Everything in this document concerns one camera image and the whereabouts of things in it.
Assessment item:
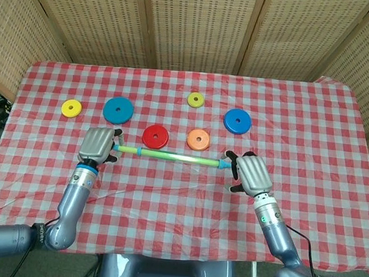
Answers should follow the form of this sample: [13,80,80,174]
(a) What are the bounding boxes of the green plastic rod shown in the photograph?
[111,144,235,171]

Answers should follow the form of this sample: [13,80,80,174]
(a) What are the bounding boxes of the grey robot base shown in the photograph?
[98,252,239,277]

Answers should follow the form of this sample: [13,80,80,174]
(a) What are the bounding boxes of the red white checkered tablecloth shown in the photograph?
[0,52,369,275]

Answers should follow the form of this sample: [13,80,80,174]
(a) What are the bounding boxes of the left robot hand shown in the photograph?
[76,125,124,168]

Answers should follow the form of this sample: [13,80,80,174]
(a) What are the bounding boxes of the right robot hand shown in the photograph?
[221,149,275,199]

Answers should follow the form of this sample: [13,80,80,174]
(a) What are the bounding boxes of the small olive yellow disc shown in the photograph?
[186,91,205,109]

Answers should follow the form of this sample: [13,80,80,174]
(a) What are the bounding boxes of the orange disc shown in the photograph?
[186,127,212,152]

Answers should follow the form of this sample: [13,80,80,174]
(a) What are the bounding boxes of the red disc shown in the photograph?
[141,123,170,151]

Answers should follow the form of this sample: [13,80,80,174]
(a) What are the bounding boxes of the woven bamboo folding screen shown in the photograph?
[0,0,369,158]

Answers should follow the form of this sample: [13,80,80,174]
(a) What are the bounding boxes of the blue disc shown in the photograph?
[222,108,253,137]

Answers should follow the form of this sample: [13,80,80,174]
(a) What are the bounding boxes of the large teal disc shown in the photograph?
[102,95,135,125]

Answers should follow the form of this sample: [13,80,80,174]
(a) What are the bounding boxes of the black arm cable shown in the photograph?
[281,223,322,277]

